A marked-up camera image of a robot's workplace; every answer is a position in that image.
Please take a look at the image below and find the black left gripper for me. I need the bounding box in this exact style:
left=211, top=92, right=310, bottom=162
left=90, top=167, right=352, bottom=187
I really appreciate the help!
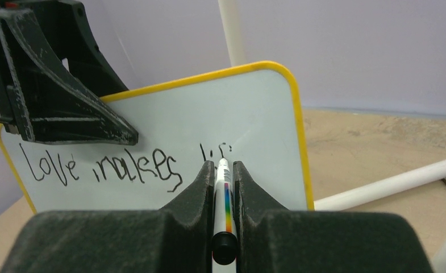
left=0, top=1, right=139, bottom=146

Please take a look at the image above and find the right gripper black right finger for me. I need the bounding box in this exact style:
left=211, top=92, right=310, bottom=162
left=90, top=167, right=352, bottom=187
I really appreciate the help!
left=233, top=161, right=432, bottom=272

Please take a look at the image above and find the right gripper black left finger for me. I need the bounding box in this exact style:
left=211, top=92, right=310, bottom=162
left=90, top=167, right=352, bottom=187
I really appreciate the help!
left=1, top=161, right=215, bottom=272

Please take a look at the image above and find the black-capped whiteboard marker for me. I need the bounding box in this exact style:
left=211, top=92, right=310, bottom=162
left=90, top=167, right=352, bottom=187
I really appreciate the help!
left=211, top=158, right=239, bottom=269

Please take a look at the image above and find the yellow-framed whiteboard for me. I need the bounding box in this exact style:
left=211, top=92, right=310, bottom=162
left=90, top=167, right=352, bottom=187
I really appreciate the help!
left=0, top=61, right=314, bottom=212

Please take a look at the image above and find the white PVC pipe frame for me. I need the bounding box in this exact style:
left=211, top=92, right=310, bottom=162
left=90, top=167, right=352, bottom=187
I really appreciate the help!
left=218, top=1, right=446, bottom=257

